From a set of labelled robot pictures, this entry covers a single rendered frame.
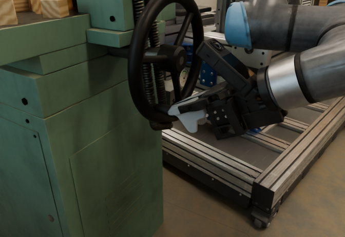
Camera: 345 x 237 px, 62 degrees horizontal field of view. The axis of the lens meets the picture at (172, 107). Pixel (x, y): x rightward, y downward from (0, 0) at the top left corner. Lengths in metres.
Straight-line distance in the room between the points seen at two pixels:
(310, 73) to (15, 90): 0.56
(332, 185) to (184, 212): 0.78
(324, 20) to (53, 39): 0.48
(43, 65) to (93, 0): 0.18
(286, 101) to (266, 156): 0.99
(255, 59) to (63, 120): 0.64
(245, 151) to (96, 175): 0.80
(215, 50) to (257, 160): 0.95
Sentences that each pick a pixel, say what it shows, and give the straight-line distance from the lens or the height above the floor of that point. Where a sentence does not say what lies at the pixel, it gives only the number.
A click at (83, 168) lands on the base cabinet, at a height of 0.53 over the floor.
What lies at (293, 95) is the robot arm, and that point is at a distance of 0.43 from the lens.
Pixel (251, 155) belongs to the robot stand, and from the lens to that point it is 1.39.
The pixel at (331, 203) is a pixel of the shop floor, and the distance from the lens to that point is 1.59.
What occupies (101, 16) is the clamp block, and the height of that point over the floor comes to 0.90.
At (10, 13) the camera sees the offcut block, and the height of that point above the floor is 0.92.
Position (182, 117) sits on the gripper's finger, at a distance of 0.53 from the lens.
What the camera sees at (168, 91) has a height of 0.62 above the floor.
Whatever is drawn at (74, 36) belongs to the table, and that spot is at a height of 0.86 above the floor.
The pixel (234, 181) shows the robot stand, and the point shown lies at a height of 0.18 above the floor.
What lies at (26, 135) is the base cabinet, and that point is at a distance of 0.73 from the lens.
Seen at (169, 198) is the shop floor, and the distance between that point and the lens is 1.43.
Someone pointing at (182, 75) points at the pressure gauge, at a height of 0.67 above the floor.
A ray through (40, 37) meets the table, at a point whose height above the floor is 0.87.
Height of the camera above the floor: 0.99
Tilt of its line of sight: 26 degrees down
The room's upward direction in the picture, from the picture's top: straight up
